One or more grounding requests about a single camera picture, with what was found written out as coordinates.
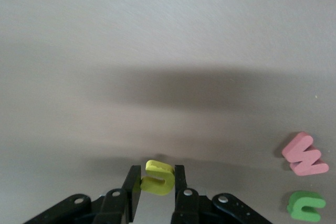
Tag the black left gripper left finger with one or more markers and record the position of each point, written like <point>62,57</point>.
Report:
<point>118,208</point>

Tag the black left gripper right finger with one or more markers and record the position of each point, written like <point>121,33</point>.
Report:
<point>186,208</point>

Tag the yellow foam letter u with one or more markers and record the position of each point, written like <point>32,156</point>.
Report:
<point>157,188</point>

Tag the green foam letter n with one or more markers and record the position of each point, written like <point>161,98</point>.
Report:
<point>302,197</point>

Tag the pink foam letter w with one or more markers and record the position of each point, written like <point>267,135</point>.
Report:
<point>299,150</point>

